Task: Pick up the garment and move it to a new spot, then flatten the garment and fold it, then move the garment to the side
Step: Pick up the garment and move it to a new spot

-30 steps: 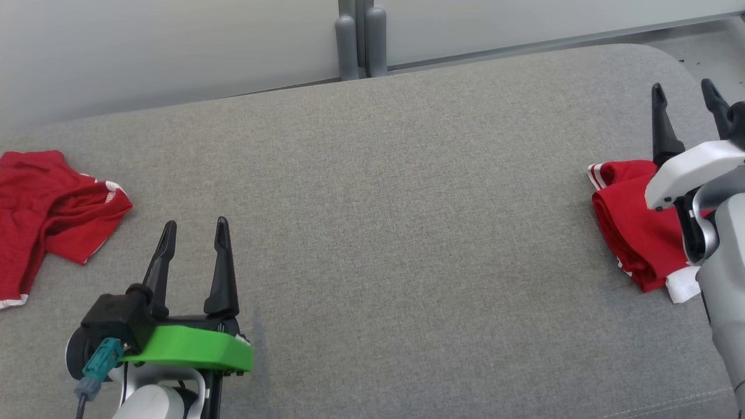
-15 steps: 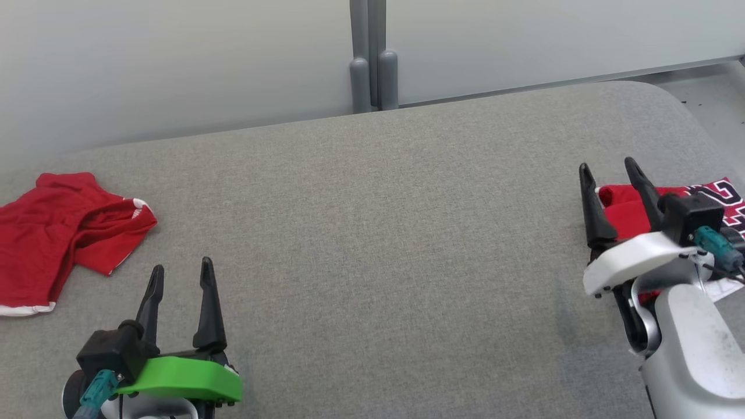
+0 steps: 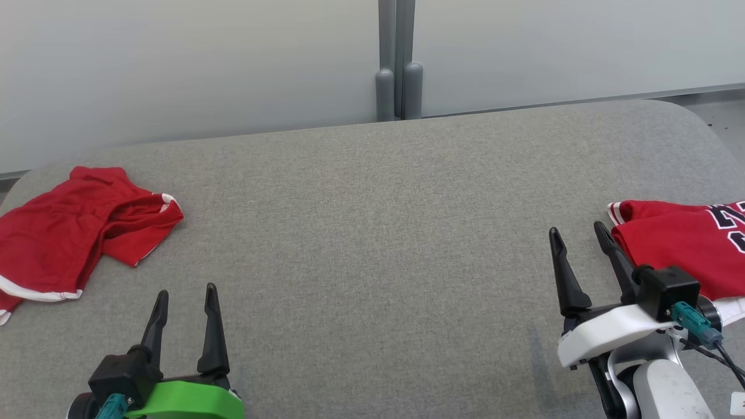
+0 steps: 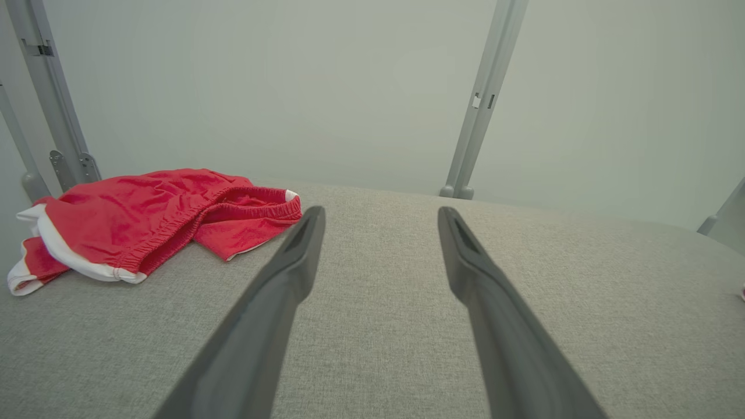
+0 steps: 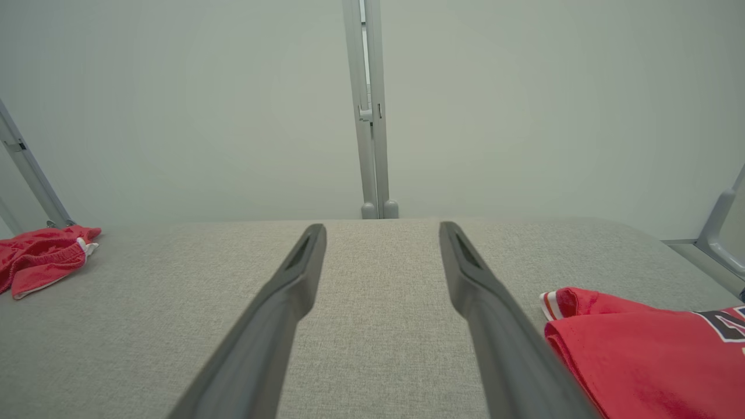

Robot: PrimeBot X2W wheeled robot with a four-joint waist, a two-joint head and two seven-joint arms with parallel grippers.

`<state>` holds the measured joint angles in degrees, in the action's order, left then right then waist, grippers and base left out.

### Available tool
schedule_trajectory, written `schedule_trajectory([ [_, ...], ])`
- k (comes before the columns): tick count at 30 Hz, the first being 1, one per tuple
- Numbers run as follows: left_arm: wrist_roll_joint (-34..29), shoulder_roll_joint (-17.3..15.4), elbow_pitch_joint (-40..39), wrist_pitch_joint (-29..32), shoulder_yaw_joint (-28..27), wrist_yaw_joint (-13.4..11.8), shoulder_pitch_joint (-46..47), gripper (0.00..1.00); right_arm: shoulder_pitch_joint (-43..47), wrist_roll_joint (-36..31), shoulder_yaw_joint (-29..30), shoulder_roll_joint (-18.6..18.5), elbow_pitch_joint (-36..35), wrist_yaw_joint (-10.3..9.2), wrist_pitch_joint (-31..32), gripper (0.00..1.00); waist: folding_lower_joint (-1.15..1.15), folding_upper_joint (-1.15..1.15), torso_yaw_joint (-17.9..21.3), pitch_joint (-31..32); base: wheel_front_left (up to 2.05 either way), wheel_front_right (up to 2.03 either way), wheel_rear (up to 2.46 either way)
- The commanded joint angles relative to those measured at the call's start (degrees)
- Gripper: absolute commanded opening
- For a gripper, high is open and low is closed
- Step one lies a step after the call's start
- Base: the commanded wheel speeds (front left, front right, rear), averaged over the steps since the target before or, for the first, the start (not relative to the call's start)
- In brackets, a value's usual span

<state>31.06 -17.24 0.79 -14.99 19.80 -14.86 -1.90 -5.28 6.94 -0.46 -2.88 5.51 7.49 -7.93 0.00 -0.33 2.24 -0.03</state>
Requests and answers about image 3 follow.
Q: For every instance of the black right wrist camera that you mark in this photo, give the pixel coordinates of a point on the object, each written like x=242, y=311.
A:
x=666, y=291

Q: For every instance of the red and white t-shirt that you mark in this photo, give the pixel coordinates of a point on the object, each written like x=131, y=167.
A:
x=669, y=244

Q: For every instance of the red shorts with white trim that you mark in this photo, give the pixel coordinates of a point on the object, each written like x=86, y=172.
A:
x=58, y=233

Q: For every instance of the grey vertical partition frame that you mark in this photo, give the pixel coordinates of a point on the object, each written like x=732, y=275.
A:
x=387, y=29

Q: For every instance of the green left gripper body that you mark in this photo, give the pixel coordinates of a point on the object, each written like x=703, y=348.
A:
x=186, y=401

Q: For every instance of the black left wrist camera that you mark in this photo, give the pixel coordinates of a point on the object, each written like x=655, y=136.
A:
x=122, y=372

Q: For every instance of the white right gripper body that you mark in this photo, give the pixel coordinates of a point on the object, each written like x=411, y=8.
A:
x=605, y=331

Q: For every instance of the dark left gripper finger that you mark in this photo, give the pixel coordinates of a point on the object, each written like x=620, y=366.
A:
x=214, y=349
x=156, y=331

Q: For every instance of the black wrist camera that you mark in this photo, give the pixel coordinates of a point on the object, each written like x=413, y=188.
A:
x=122, y=372
x=666, y=291

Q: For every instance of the grey fabric sofa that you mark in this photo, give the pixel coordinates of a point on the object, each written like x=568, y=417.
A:
x=372, y=262

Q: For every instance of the grey round partition post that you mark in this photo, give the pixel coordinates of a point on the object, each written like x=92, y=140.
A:
x=413, y=90
x=385, y=96

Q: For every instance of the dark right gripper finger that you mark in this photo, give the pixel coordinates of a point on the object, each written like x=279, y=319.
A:
x=623, y=273
x=573, y=297

